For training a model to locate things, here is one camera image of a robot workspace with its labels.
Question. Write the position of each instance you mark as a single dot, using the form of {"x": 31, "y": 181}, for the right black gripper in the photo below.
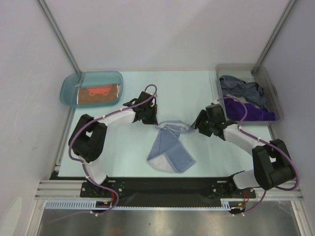
{"x": 202, "y": 123}

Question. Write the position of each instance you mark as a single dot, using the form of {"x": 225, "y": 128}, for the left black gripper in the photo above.
{"x": 153, "y": 120}

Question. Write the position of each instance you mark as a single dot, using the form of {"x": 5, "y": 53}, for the light blue towel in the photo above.
{"x": 168, "y": 154}

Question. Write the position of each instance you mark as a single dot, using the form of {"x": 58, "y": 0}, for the brown orange towel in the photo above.
{"x": 98, "y": 94}

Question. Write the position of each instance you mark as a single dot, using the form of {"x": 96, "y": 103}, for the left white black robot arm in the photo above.
{"x": 87, "y": 141}

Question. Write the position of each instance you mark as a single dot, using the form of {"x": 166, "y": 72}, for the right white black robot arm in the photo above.
{"x": 272, "y": 165}

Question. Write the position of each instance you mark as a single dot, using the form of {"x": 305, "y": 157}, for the purple towel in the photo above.
{"x": 236, "y": 111}

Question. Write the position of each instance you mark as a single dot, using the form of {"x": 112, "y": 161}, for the dark blue grey towel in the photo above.
{"x": 252, "y": 92}

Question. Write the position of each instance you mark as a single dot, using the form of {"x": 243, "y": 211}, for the clear grey plastic bin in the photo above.
{"x": 243, "y": 72}

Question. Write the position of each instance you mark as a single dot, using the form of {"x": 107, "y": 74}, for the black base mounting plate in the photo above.
{"x": 168, "y": 191}

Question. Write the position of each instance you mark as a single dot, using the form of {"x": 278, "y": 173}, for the teal plastic bin lid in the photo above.
{"x": 73, "y": 82}

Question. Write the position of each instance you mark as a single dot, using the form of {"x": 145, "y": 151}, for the right aluminium corner post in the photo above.
{"x": 275, "y": 33}

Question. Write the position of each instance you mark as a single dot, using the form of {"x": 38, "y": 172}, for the aluminium corner post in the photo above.
{"x": 275, "y": 33}
{"x": 58, "y": 34}

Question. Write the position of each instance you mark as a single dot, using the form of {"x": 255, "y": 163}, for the left aluminium corner post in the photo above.
{"x": 58, "y": 34}

